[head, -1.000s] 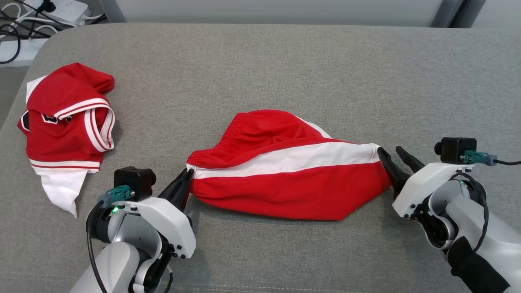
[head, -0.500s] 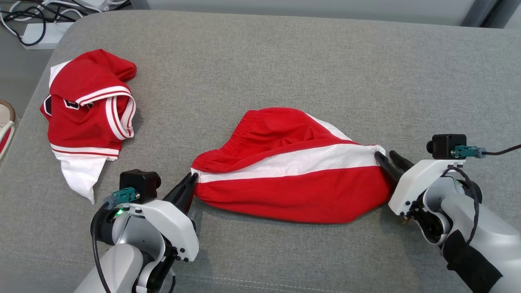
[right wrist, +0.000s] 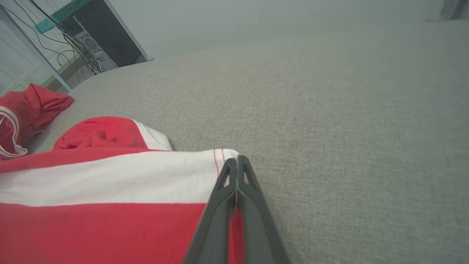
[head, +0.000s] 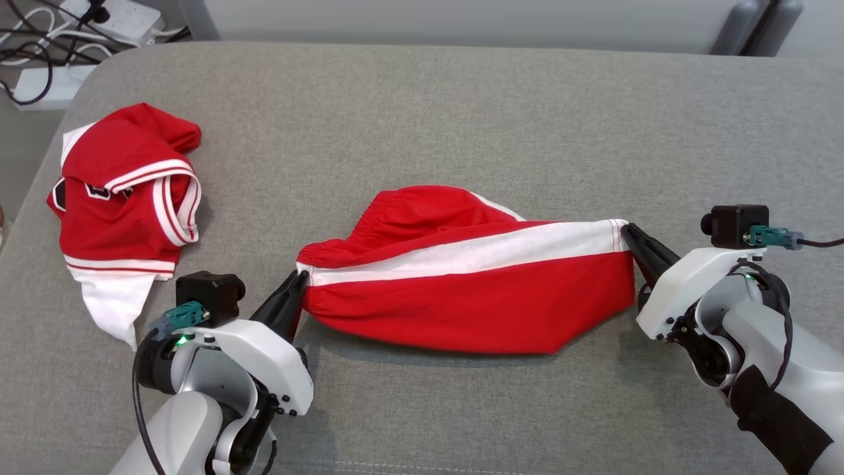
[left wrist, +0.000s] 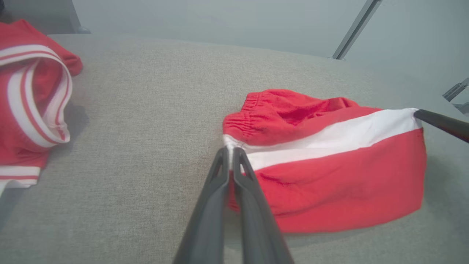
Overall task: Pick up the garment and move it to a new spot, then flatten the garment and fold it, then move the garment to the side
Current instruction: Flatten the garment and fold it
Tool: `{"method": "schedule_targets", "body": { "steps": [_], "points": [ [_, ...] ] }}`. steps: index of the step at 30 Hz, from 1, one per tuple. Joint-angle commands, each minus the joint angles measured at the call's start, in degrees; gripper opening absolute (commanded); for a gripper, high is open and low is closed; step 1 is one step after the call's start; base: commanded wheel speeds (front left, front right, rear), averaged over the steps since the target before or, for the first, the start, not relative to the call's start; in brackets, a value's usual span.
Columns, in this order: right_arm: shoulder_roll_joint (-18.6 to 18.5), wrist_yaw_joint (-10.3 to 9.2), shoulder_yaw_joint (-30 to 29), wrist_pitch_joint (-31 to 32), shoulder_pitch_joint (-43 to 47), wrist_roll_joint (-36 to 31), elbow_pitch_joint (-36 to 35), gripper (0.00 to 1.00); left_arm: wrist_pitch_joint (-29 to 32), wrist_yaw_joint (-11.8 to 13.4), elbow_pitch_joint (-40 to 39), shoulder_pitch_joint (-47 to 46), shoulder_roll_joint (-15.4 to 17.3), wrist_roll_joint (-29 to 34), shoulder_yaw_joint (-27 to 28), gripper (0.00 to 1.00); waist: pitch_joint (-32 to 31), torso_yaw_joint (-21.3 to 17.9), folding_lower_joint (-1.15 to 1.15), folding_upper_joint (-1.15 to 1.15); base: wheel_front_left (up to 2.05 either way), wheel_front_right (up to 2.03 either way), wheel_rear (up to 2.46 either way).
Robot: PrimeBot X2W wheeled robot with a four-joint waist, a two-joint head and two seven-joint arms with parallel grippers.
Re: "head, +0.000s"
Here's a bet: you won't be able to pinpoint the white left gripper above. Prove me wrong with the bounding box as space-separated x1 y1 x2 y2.
173 270 315 417

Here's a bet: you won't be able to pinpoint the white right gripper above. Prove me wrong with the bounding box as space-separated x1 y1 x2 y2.
622 223 766 340

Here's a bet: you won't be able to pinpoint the red shorts with white stripe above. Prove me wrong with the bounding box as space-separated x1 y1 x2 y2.
296 185 637 356

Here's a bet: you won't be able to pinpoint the red and white jersey shirt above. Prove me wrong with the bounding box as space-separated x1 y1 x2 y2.
46 102 202 350

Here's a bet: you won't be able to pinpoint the grey partition foot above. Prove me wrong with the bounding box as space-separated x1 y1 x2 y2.
711 0 769 55
745 0 804 57
178 0 222 42

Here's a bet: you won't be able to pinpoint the narrow white partition panel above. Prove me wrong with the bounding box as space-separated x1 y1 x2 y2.
778 0 844 59

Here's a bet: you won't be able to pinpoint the wide white partition panel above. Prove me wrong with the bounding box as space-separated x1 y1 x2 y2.
178 0 746 55

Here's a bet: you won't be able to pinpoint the plain white power strip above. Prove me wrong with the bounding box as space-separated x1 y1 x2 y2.
13 64 100 111

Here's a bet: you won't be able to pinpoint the white power strip with plugs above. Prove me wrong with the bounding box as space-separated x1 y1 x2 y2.
61 0 164 46

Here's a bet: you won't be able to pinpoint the teal left camera connector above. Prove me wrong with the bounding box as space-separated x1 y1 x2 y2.
150 301 210 340

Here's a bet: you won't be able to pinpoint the teal camera connector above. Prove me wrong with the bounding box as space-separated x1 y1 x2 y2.
748 226 805 251
150 301 210 340

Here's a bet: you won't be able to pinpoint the teal right camera connector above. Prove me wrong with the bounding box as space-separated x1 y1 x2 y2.
748 226 805 251

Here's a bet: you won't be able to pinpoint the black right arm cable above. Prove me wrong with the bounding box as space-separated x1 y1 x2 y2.
725 236 844 396

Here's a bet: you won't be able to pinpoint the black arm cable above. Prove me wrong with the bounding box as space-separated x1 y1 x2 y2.
132 330 166 475
725 236 844 396

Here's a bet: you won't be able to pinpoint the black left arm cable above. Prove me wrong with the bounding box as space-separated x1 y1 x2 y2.
132 330 166 475

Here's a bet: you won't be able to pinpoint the dark grey partition post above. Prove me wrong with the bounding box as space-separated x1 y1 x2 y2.
738 0 785 57

